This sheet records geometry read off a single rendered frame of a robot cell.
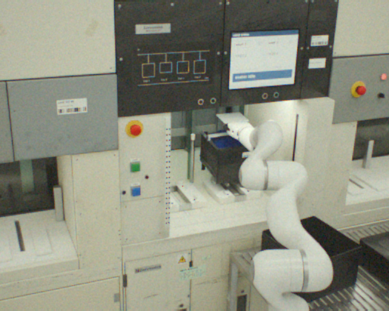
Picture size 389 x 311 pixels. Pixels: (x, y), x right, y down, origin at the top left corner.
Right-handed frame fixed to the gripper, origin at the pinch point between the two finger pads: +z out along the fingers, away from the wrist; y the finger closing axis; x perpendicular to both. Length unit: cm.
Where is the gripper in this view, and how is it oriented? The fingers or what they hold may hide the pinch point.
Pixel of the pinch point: (233, 122)
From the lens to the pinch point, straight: 253.1
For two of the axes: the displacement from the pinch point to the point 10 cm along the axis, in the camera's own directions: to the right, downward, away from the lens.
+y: 9.5, -0.9, 2.9
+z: -3.0, -3.7, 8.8
